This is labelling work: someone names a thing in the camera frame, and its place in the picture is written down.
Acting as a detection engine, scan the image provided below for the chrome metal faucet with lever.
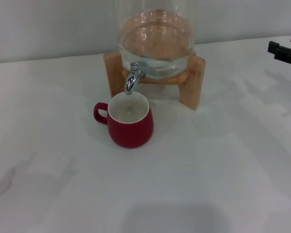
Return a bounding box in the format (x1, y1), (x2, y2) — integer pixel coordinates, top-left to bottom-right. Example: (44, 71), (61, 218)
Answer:
(124, 60), (158, 96)

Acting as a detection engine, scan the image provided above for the wooden dispenser stand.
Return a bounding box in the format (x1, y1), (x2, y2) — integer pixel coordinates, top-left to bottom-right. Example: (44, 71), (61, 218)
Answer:
(103, 52), (206, 111)

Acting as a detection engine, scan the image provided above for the clear glass water dispenser jar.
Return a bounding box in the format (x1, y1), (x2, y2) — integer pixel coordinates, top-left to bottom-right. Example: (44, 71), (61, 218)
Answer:
(116, 0), (196, 80)

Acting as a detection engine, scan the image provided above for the red ceramic cup white inside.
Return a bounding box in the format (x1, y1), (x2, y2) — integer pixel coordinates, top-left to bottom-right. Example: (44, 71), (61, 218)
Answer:
(93, 91), (155, 148)

